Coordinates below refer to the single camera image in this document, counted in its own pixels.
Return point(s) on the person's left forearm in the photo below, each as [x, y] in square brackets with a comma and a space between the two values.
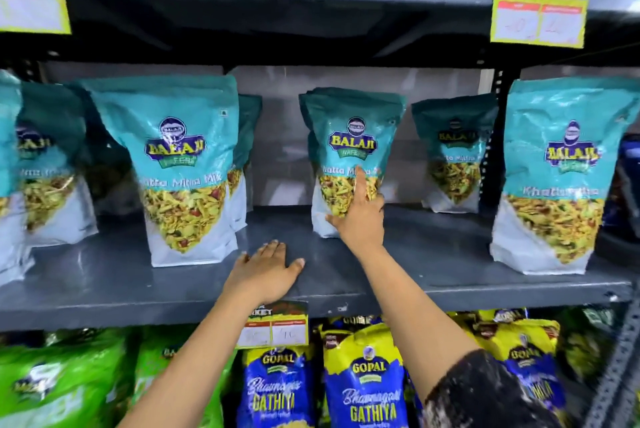
[195, 357]

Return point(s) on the yellow price tag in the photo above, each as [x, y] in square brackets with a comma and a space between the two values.
[275, 327]
[540, 18]
[30, 5]

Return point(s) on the person's left thumb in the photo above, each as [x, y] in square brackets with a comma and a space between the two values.
[296, 268]

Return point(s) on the person's right thumb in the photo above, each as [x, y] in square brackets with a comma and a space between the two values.
[336, 222]

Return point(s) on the person's right forearm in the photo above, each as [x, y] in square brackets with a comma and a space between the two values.
[410, 307]

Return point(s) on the blue and yellow snack packet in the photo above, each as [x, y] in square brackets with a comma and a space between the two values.
[365, 382]
[275, 387]
[530, 357]

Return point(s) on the person's right hand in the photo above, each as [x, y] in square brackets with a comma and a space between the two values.
[361, 225]

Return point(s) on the dark blue packet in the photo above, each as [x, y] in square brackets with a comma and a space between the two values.
[627, 183]

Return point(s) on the person's left hand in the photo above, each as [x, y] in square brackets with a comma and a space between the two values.
[260, 275]

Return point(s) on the teal snack pouch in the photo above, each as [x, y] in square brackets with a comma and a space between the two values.
[350, 113]

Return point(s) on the grey shelf back panel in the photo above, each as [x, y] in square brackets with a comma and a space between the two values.
[280, 143]

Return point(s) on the grey perforated shelf post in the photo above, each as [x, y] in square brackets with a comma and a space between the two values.
[617, 372]

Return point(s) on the green snack packet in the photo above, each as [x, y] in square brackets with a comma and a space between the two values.
[585, 342]
[60, 377]
[160, 357]

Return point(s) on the black perforated shelf post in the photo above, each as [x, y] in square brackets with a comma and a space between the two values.
[505, 93]

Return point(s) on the black speckled sleeve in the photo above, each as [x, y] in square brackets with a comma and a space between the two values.
[485, 392]

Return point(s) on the row of teal snack packets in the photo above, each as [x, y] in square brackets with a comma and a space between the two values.
[185, 168]

